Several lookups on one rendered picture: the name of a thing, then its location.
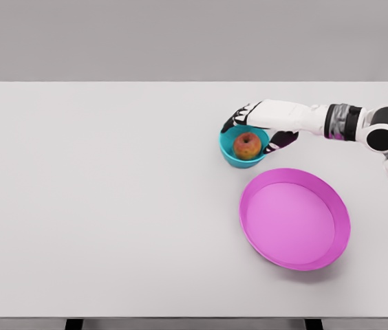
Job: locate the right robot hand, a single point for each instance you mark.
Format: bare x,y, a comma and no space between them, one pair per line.
269,115

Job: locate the red yellow apple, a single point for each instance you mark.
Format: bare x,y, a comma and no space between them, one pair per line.
247,145

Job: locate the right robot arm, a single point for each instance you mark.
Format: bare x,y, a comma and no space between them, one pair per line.
359,125

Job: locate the blue bowl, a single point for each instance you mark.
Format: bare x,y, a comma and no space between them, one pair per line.
228,144

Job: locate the pink plate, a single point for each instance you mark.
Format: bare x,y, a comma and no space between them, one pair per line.
292,220

